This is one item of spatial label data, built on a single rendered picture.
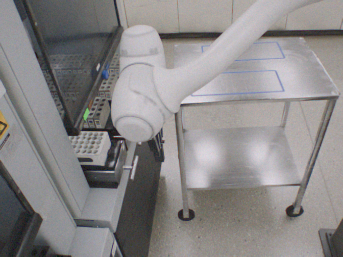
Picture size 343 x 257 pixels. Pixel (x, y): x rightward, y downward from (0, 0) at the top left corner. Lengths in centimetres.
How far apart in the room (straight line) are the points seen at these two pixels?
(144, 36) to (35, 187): 40
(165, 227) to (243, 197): 48
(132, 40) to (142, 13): 255
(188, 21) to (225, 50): 262
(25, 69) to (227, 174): 115
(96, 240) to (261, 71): 88
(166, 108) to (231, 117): 175
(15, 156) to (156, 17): 271
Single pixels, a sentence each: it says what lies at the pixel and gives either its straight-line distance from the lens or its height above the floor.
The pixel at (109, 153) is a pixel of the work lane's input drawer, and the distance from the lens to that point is 102.
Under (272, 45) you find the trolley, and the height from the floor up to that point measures 82.
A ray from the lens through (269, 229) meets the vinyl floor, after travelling 180.
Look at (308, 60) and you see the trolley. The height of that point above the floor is 82.
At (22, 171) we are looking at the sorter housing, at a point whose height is 107.
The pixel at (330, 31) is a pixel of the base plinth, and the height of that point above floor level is 4.
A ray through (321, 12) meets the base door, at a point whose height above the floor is 26.
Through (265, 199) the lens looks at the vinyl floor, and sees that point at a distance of 190.
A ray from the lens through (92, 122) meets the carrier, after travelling 109.
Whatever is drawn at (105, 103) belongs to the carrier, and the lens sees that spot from 113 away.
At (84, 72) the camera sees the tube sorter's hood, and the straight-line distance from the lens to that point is 97.
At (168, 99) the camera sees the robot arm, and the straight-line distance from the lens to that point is 61.
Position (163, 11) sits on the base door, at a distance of 323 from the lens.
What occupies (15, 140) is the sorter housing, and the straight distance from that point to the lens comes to 68.
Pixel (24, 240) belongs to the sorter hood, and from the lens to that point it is 70.
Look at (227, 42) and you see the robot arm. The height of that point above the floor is 124.
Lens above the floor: 154
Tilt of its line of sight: 42 degrees down
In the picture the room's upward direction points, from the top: 6 degrees counter-clockwise
